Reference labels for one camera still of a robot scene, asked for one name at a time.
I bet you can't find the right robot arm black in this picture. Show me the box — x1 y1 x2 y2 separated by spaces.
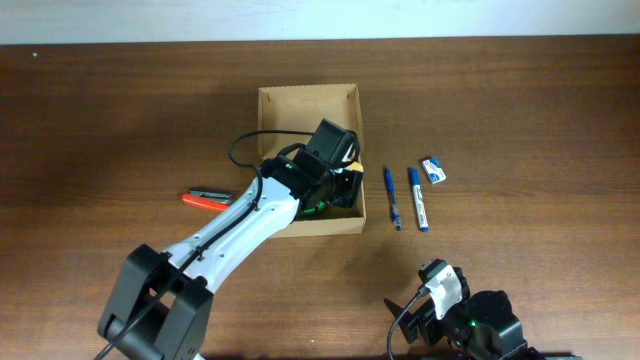
384 290 544 360

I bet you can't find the white blue eraser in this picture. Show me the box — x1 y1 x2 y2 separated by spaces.
421 157 446 185

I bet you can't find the green tape roll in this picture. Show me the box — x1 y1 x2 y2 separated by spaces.
300 202 326 218

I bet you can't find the black right camera cable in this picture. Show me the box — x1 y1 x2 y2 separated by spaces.
386 287 431 360

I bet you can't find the cardboard box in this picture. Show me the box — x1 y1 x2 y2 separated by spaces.
258 84 366 238

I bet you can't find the blue white marker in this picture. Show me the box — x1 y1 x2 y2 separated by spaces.
408 168 429 232

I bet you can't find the blue ballpoint pen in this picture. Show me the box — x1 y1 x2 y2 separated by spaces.
383 167 402 231

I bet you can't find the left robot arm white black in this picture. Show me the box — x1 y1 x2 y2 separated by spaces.
96 150 363 359

